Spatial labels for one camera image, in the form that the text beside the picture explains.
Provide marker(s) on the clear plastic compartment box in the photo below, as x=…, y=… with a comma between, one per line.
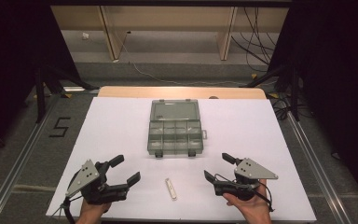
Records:
x=174, y=130

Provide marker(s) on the light wooden table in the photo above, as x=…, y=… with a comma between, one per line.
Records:
x=180, y=92

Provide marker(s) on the small white floor object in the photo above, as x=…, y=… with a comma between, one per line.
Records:
x=85, y=35

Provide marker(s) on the small white bar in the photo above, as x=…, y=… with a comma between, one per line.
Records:
x=171, y=188

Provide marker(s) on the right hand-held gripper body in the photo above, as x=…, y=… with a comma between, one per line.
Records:
x=248, y=170

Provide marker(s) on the light wooden desk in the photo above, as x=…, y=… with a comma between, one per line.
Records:
x=167, y=18

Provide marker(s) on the aluminium floor rail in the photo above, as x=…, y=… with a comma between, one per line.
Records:
x=18, y=168
x=318, y=168

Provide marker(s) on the person's left hand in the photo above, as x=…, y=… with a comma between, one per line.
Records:
x=90, y=213

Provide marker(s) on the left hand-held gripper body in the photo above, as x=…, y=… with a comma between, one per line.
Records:
x=88, y=179

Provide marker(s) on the yellow floor tape piece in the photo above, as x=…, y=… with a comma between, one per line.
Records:
x=68, y=95
x=254, y=75
x=273, y=95

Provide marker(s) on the black metal stand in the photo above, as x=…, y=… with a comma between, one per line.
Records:
x=40, y=93
x=293, y=90

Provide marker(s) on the person's right hand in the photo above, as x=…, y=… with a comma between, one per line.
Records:
x=256, y=208

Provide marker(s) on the white table sheet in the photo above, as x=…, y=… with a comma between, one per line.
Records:
x=121, y=130

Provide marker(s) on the black curtain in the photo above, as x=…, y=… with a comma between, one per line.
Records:
x=12, y=62
x=338, y=77

